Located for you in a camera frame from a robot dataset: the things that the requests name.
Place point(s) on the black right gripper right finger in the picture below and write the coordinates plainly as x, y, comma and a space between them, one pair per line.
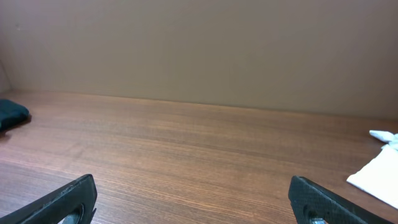
312, 203

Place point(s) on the white t-shirt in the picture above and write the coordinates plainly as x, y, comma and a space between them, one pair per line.
379, 177

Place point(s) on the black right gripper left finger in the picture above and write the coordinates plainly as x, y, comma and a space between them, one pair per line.
71, 203

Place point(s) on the folded blue shirt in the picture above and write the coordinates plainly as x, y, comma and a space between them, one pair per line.
12, 114

